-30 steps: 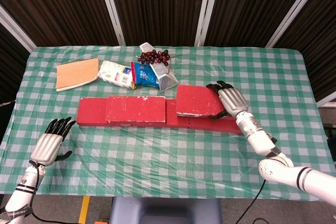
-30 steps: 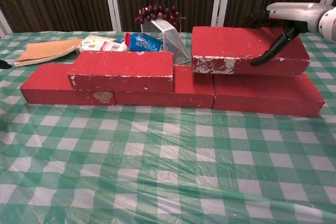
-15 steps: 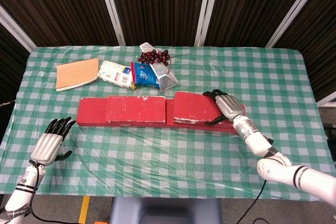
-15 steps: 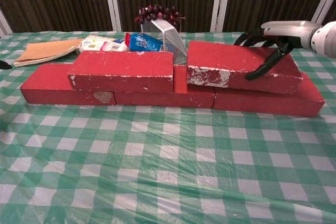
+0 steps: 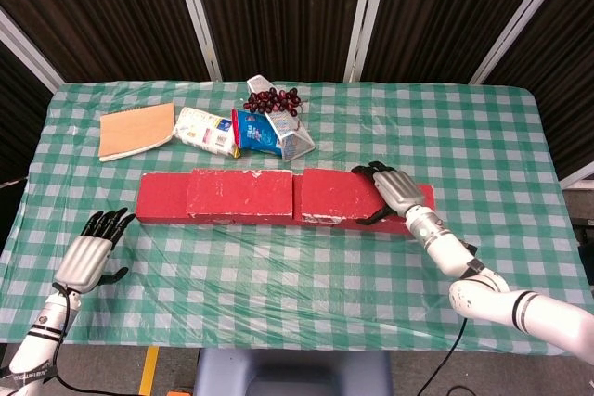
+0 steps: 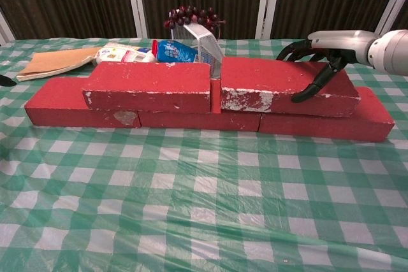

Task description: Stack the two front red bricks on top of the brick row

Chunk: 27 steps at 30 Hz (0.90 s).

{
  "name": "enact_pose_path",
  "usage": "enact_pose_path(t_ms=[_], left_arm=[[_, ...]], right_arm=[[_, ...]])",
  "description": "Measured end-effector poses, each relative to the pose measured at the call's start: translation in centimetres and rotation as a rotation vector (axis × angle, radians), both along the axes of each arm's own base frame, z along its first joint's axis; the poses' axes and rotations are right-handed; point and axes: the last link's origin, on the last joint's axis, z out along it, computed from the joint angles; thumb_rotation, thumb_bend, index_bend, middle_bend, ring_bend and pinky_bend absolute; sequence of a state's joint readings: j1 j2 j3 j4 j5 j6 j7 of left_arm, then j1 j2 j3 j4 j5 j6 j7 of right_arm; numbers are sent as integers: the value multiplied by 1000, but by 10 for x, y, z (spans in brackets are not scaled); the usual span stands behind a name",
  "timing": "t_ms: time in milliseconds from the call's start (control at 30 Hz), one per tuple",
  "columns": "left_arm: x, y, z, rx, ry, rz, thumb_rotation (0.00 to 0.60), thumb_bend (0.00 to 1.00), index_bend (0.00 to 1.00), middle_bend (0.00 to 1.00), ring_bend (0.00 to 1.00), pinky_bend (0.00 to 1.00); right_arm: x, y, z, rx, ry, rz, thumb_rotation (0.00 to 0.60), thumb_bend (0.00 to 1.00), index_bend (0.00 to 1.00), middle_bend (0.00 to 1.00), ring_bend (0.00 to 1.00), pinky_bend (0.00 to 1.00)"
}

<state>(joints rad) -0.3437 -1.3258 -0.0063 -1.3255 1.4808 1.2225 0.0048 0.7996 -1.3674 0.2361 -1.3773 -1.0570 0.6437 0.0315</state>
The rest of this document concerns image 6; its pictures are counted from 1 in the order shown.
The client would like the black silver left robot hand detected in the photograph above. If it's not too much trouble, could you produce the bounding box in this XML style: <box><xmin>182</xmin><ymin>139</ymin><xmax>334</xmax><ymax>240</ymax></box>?
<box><xmin>0</xmin><ymin>73</ymin><xmax>18</xmax><ymax>87</ymax></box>

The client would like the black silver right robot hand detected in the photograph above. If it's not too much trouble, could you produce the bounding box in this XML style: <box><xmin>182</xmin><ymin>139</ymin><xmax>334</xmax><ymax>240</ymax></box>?
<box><xmin>276</xmin><ymin>29</ymin><xmax>372</xmax><ymax>104</ymax></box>

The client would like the red brick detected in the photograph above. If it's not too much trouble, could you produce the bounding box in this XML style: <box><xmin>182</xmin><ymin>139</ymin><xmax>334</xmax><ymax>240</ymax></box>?
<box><xmin>24</xmin><ymin>78</ymin><xmax>143</xmax><ymax>129</ymax></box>
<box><xmin>137</xmin><ymin>79</ymin><xmax>263</xmax><ymax>132</ymax></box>
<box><xmin>219</xmin><ymin>57</ymin><xmax>363</xmax><ymax>118</ymax></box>
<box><xmin>82</xmin><ymin>61</ymin><xmax>213</xmax><ymax>115</ymax></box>
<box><xmin>259</xmin><ymin>86</ymin><xmax>397</xmax><ymax>143</ymax></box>

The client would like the tan spiral notebook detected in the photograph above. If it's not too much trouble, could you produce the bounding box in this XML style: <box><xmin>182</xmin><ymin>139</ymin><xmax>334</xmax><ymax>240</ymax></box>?
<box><xmin>15</xmin><ymin>47</ymin><xmax>103</xmax><ymax>82</ymax></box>

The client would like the white snack packet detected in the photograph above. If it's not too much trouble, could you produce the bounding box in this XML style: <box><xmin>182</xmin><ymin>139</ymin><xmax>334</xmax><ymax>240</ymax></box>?
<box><xmin>94</xmin><ymin>41</ymin><xmax>157</xmax><ymax>64</ymax></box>

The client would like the white mesh basket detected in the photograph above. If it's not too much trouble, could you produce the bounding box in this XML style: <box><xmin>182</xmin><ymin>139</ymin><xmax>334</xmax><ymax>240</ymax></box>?
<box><xmin>170</xmin><ymin>22</ymin><xmax>224</xmax><ymax>80</ymax></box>

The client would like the dark red grape bunch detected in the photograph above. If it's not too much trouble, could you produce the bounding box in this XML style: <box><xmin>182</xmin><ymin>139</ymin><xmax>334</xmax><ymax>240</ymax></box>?
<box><xmin>163</xmin><ymin>4</ymin><xmax>228</xmax><ymax>31</ymax></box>

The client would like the blue snack packet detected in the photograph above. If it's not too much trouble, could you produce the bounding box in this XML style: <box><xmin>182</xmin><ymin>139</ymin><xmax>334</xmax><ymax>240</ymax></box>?
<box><xmin>151</xmin><ymin>39</ymin><xmax>200</xmax><ymax>64</ymax></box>

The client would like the green checked tablecloth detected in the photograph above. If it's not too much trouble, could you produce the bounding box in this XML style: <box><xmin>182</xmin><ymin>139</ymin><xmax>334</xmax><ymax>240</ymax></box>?
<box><xmin>0</xmin><ymin>38</ymin><xmax>408</xmax><ymax>272</ymax></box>

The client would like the white partition frame post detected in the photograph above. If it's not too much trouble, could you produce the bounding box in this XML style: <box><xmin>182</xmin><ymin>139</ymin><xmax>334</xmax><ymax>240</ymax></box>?
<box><xmin>0</xmin><ymin>10</ymin><xmax>15</xmax><ymax>44</ymax></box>
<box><xmin>254</xmin><ymin>0</ymin><xmax>283</xmax><ymax>40</ymax></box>
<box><xmin>124</xmin><ymin>0</ymin><xmax>150</xmax><ymax>39</ymax></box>
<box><xmin>375</xmin><ymin>0</ymin><xmax>408</xmax><ymax>34</ymax></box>

